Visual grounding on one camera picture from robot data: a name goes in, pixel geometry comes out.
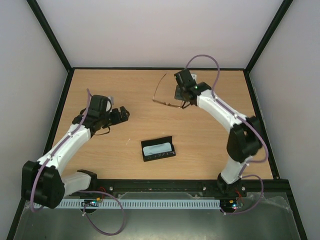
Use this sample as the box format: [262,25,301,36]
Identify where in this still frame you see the brown tortoiseshell sunglasses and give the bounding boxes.
[152,71,183,108]

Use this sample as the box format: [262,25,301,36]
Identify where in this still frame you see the black glasses case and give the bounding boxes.
[141,136,176,162]

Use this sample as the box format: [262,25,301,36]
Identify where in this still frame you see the blue cleaning cloth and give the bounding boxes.
[142,142,172,156]

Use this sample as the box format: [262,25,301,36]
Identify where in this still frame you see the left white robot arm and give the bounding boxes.
[21,95,130,209]

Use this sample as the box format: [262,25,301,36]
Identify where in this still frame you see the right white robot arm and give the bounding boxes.
[174,69,263,196]

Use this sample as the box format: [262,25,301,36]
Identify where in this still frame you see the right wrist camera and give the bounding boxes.
[191,73,197,81]

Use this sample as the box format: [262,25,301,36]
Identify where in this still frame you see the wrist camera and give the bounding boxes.
[106,96,115,112]
[191,73,197,81]

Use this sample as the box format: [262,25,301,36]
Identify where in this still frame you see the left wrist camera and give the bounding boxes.
[106,96,115,112]

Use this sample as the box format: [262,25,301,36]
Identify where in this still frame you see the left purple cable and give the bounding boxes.
[29,88,125,236]

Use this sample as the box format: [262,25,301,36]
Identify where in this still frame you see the white slotted cable duct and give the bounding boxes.
[57,199,221,210]

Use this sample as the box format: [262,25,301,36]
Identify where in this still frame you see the black aluminium frame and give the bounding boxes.
[4,0,309,240]

